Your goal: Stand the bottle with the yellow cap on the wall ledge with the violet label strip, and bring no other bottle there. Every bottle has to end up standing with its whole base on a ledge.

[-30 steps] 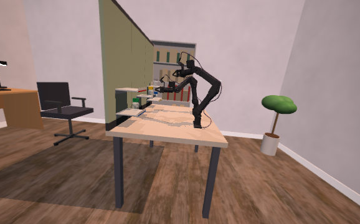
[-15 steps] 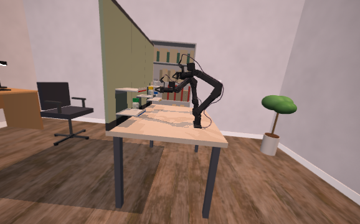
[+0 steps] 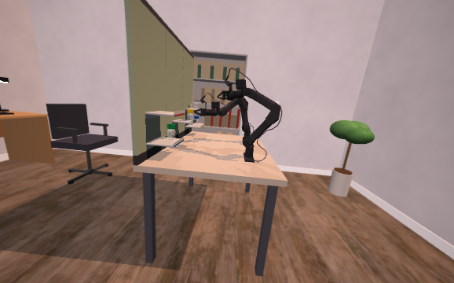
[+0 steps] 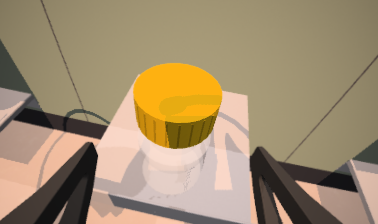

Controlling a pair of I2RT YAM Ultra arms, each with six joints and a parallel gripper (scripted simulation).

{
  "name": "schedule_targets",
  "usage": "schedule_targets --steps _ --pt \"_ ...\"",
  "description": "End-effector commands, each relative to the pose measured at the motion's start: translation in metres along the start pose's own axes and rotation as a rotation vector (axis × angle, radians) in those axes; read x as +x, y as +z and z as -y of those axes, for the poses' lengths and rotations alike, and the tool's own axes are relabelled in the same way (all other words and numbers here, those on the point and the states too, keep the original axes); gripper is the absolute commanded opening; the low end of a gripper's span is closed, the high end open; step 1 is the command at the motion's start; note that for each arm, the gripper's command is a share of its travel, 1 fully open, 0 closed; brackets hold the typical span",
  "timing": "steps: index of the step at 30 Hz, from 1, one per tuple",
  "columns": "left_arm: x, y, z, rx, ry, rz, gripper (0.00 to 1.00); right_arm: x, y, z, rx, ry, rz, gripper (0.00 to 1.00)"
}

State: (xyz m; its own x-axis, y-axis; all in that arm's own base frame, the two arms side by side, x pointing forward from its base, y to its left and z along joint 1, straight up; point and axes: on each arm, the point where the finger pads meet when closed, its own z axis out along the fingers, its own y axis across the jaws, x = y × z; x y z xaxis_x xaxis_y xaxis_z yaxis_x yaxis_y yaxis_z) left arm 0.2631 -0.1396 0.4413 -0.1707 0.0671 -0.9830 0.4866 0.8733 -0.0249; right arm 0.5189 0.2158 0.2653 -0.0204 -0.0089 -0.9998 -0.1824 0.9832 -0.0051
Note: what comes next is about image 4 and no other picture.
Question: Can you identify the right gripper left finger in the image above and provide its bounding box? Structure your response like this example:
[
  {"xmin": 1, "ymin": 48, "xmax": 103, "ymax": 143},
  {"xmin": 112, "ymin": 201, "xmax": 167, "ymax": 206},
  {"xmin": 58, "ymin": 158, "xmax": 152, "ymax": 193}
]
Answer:
[{"xmin": 0, "ymin": 142, "xmax": 98, "ymax": 224}]

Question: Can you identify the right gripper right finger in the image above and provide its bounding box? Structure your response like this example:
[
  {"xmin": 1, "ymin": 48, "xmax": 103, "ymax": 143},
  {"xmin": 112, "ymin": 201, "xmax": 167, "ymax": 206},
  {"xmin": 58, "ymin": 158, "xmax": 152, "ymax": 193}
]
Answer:
[{"xmin": 250, "ymin": 146, "xmax": 343, "ymax": 224}]

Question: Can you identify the bottle with yellow cap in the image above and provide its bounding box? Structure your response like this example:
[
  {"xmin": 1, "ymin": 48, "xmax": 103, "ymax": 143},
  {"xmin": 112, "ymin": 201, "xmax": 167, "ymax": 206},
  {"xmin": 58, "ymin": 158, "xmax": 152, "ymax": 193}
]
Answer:
[{"xmin": 133, "ymin": 63, "xmax": 222, "ymax": 195}]

